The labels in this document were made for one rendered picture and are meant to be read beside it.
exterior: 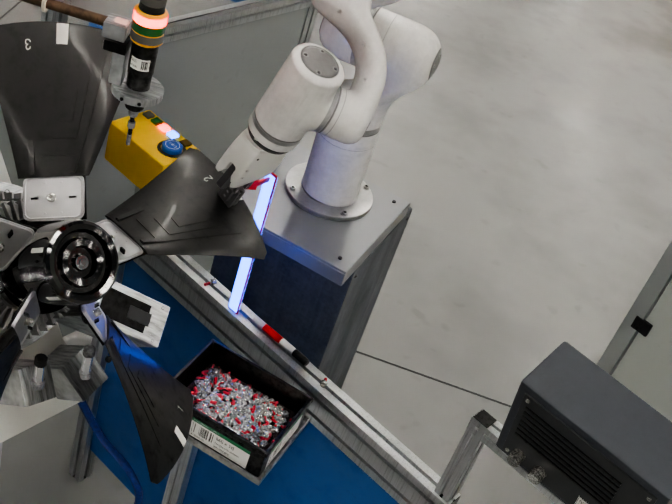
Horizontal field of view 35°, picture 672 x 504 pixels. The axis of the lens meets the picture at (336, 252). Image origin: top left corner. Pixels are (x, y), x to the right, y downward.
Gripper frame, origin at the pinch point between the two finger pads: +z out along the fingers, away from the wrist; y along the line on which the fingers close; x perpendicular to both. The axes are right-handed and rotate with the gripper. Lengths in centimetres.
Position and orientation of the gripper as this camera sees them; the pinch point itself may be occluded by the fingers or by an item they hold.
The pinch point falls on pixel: (231, 192)
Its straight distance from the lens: 173.0
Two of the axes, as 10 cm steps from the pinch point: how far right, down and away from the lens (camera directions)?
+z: -4.7, 5.4, 7.0
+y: -6.5, 3.3, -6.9
